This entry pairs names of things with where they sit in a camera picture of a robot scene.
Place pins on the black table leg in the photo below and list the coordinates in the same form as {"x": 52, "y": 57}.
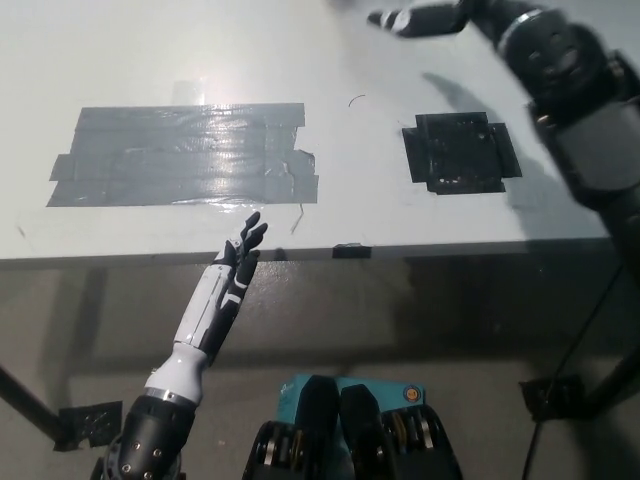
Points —
{"x": 612, "y": 387}
{"x": 27, "y": 402}

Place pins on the clear tape strip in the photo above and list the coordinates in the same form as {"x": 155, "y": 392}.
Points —
{"x": 150, "y": 220}

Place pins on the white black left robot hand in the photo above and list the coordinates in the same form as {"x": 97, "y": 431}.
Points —
{"x": 210, "y": 315}

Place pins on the black tape square patch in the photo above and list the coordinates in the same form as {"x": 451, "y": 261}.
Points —
{"x": 460, "y": 155}

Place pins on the grey duct tape patch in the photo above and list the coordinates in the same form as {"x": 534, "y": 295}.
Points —
{"x": 185, "y": 155}

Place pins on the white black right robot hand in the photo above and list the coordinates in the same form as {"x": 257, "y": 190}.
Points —
{"x": 435, "y": 20}

